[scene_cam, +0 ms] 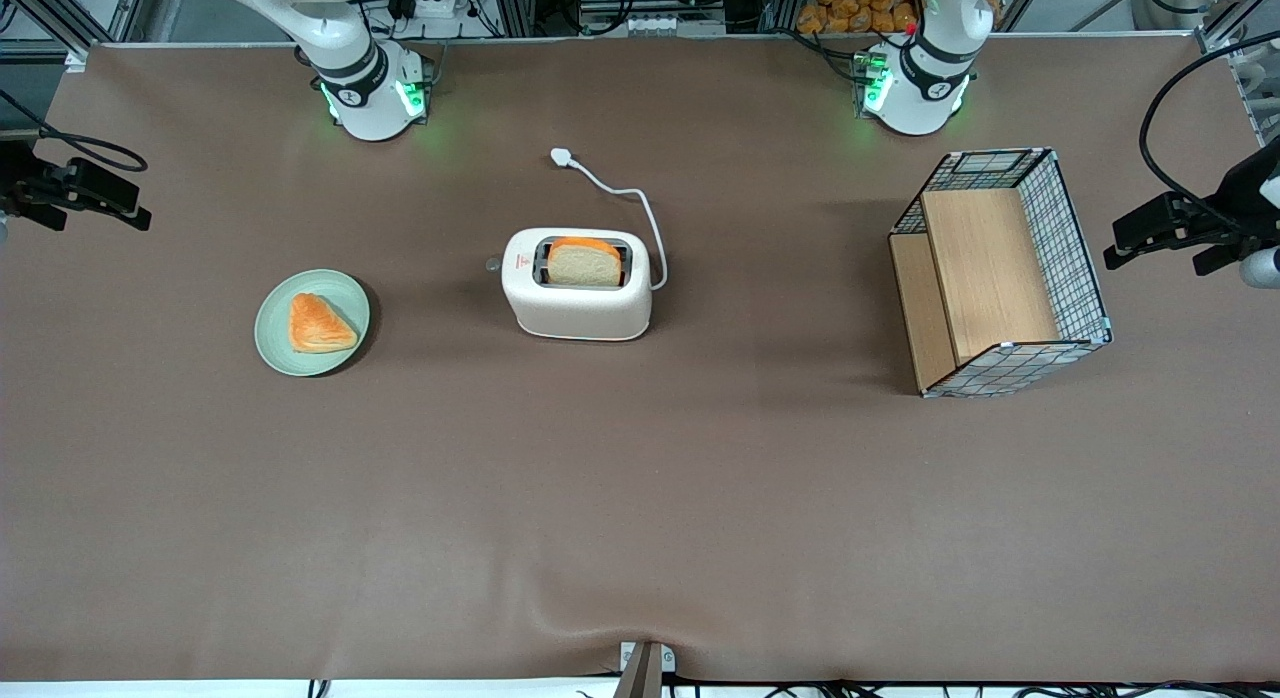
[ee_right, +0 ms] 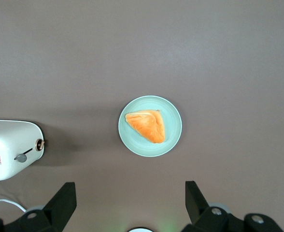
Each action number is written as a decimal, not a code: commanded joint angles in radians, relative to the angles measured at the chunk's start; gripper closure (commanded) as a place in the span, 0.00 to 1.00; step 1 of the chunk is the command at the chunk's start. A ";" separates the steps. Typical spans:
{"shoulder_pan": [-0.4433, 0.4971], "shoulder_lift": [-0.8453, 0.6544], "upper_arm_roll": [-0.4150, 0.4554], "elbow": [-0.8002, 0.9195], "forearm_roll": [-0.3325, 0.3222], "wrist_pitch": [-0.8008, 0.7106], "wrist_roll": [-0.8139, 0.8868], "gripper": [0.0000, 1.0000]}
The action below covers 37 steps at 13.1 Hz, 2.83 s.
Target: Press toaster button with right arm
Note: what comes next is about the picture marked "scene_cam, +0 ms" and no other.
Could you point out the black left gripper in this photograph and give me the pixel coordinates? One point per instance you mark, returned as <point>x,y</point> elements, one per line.
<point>1238,204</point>

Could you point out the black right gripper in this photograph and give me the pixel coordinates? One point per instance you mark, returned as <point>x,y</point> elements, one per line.
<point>18,184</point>

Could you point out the white two-slot toaster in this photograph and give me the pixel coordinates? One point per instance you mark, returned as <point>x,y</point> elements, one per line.
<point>580,308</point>

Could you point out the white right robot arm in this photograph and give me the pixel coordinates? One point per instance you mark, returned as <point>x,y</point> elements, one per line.
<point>365,88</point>

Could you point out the pale green round plate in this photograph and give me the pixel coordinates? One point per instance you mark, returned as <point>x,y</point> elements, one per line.
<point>275,328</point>

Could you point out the triangular orange pastry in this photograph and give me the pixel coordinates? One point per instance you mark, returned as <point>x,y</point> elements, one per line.
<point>318,325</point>

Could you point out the white power strip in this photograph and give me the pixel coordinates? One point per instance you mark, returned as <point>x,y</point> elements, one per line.
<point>430,3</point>

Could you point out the bag of orange bread rolls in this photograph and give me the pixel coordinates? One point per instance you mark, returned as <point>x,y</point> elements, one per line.
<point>850,6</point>

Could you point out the bread slice with orange crust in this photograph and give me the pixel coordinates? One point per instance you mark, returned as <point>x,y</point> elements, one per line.
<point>583,266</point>

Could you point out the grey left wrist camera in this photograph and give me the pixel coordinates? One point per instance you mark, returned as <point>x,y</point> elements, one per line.
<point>1262,268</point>

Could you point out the aluminium frame strut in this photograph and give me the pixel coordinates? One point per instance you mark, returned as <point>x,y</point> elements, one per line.
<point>60,8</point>

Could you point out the aluminium frame post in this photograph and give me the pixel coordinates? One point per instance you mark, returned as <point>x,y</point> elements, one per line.
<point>780,3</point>
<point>515,3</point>

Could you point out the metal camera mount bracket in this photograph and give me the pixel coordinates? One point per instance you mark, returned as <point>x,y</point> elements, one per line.
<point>645,668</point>

